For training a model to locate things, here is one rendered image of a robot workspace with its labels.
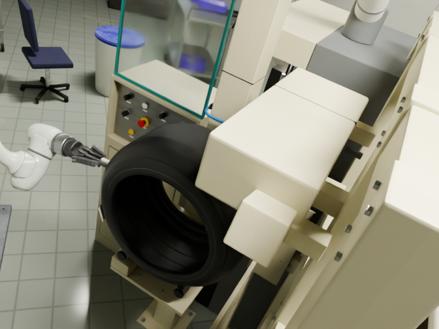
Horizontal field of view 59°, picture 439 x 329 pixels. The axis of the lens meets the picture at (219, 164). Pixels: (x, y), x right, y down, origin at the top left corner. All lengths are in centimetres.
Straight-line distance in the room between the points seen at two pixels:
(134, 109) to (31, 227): 126
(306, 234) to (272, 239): 10
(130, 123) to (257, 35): 107
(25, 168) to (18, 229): 131
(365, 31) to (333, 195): 110
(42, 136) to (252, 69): 90
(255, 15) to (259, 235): 84
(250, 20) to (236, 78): 21
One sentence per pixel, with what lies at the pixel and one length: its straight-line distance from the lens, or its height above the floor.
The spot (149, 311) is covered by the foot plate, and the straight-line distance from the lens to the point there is 259.
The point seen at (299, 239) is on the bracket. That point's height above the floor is 167.
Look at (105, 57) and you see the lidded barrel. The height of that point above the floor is 46.
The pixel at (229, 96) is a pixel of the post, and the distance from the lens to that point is 147.
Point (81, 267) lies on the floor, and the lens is 276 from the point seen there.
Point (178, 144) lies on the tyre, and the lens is 127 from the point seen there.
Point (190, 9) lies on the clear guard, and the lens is 180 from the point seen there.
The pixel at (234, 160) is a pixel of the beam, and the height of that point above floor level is 175.
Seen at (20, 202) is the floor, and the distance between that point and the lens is 318.
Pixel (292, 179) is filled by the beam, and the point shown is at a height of 178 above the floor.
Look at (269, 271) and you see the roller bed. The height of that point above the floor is 95.
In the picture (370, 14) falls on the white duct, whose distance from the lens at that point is 180.
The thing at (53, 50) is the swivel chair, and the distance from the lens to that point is 441.
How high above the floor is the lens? 219
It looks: 35 degrees down
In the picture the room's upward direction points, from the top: 18 degrees clockwise
